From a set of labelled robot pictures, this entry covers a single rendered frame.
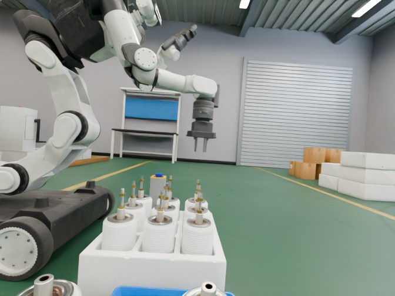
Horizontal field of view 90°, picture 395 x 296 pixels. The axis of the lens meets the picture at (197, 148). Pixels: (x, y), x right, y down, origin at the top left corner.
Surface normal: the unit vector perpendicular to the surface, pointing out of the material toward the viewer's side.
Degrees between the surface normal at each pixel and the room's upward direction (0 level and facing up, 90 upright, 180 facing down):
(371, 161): 90
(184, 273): 90
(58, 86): 114
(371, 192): 90
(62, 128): 90
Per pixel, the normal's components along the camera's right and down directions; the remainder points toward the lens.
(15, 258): 0.01, 0.01
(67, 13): -0.05, 0.30
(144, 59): 0.40, -0.08
